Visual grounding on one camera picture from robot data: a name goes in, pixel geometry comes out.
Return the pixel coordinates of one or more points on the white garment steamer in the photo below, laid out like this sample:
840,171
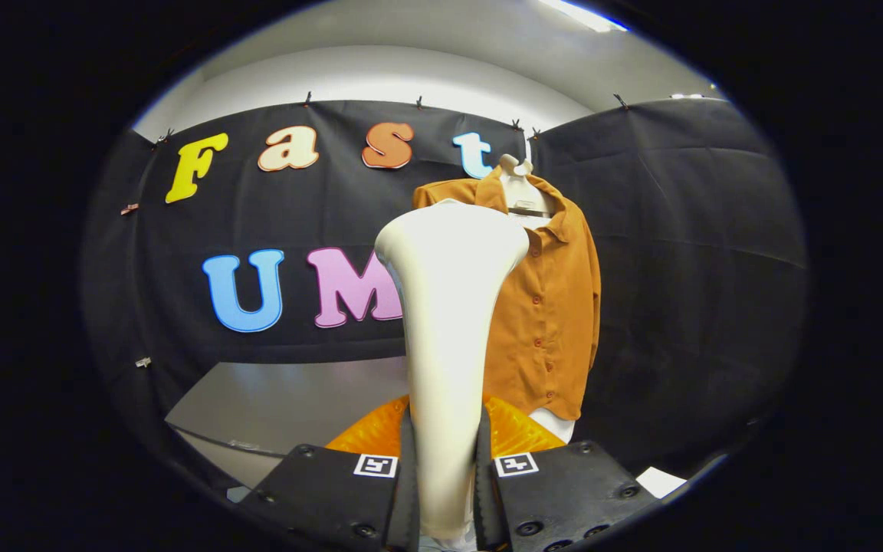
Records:
448,322

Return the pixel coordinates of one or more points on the grey cabinet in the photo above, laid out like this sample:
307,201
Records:
280,399

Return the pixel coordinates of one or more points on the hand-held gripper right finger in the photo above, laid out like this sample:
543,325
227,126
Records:
484,491

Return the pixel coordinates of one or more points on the small ceiling light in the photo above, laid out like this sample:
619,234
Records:
687,96

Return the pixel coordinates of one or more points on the black backdrop cloth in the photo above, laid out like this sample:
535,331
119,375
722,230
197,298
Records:
679,268

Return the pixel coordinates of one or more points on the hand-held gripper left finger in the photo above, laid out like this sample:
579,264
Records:
408,491

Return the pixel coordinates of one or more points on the small grey clothespin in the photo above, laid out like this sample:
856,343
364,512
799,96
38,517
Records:
142,362

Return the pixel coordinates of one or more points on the white paper sheet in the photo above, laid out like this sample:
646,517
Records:
660,483

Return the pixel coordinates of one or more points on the long ceiling light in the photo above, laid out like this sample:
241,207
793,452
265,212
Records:
583,14

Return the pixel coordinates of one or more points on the dark clothes hanger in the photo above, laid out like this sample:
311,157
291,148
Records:
530,211

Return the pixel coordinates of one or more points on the orange button-up shirt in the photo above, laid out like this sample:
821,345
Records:
549,322

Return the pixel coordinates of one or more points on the row of black clips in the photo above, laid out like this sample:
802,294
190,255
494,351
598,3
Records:
307,98

